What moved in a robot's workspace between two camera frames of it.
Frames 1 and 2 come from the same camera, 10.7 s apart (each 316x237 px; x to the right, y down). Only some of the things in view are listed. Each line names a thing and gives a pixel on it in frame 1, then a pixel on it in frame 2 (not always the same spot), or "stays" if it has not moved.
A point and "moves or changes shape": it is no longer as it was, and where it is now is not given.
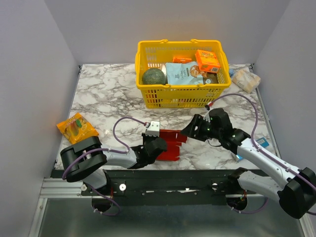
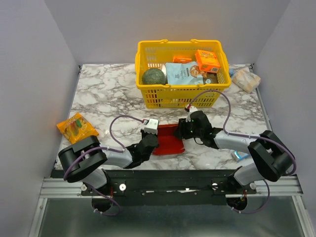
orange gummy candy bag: x=77 y=129 stays
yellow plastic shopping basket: x=155 y=55 stays
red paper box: x=174 y=138 moves or changes shape
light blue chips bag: x=188 y=73 stays
